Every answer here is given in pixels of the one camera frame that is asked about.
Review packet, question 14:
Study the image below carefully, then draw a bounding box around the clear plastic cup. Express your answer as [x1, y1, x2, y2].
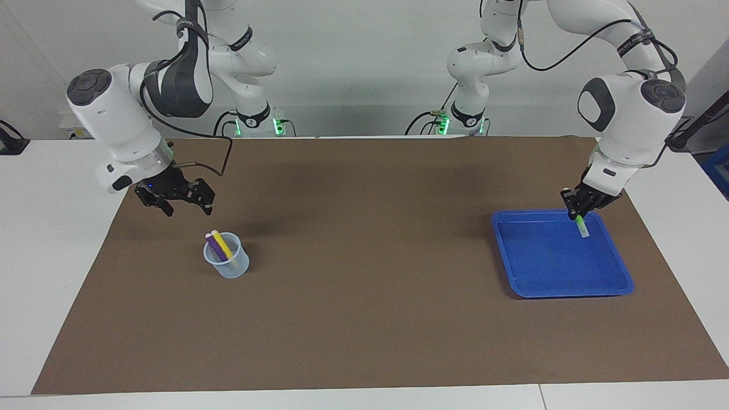
[203, 232, 250, 280]

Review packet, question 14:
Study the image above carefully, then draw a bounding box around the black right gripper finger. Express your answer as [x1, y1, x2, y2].
[190, 178, 216, 216]
[135, 188, 174, 218]

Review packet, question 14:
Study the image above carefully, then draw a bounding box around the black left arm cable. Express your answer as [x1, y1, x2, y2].
[515, 0, 679, 169]

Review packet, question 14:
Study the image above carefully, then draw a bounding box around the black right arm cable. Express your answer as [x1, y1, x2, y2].
[140, 9, 233, 176]

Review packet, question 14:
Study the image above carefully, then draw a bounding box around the blue plastic tray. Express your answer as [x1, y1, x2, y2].
[491, 209, 634, 299]

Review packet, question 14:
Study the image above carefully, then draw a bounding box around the blue box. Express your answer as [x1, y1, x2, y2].
[701, 142, 729, 200]

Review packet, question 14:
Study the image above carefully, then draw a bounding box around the purple pen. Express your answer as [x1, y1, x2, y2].
[205, 233, 226, 263]

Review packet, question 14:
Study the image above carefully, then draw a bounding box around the black table clamp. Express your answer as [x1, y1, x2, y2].
[0, 120, 30, 155]

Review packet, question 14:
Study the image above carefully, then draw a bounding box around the white power strip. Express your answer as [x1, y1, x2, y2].
[57, 110, 97, 140]

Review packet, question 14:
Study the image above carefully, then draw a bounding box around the brown table mat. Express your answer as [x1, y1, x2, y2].
[31, 136, 729, 395]

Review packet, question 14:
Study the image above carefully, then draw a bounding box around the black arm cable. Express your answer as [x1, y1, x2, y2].
[515, 0, 679, 169]
[140, 9, 233, 176]

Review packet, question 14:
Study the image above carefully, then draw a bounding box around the green pen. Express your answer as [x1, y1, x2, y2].
[562, 187, 591, 239]

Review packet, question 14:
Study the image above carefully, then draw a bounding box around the yellow pen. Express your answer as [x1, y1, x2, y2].
[211, 230, 234, 262]

